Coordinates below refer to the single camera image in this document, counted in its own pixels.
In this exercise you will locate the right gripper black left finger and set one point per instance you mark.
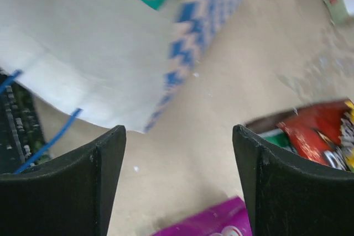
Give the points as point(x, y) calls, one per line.
point(72, 194)

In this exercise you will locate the small green white box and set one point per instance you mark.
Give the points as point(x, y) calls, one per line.
point(341, 11)

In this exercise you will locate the red doritos bag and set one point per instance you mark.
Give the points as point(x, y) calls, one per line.
point(323, 133)

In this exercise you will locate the brown kettle chips bag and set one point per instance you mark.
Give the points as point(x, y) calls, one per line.
point(269, 122)

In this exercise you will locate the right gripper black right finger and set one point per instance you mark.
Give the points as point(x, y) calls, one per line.
point(286, 194)

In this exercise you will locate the blue checkered paper bag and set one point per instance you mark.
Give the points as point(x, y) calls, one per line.
point(102, 61)

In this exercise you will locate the purple snack bag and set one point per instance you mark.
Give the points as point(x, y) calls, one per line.
point(226, 218)

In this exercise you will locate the green snack bag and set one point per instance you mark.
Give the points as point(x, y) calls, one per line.
point(280, 139)

